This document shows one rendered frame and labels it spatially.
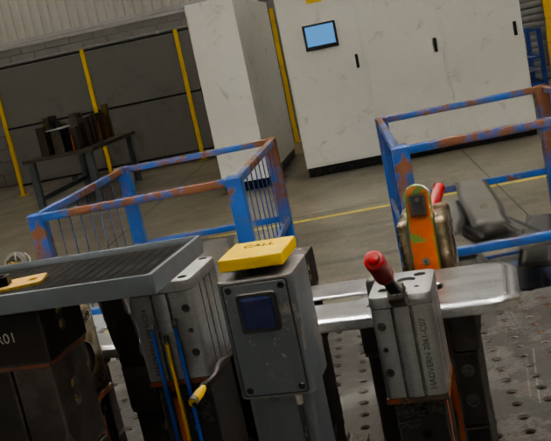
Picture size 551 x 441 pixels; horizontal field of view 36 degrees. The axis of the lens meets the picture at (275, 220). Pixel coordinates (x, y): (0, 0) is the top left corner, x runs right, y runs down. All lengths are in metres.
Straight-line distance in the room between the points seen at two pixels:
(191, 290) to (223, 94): 8.11
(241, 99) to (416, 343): 8.14
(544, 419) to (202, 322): 0.65
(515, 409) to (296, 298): 0.76
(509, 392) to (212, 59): 7.73
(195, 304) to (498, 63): 8.25
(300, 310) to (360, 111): 8.25
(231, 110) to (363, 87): 1.39
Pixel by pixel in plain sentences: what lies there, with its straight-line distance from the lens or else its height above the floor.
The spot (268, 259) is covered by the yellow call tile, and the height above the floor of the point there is 1.15.
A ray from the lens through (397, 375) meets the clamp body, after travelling 0.93.
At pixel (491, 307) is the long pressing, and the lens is 1.02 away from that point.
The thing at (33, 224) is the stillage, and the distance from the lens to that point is 3.21.
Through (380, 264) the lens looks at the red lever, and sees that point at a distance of 0.78.
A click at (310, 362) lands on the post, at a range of 0.77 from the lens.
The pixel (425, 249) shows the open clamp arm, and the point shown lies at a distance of 1.23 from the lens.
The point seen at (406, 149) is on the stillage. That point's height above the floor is 0.93.
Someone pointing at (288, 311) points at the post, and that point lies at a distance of 0.75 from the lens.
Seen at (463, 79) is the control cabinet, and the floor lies 0.70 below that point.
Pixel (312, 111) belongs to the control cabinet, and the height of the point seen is 0.68.
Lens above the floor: 1.32
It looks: 11 degrees down
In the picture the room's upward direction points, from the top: 12 degrees counter-clockwise
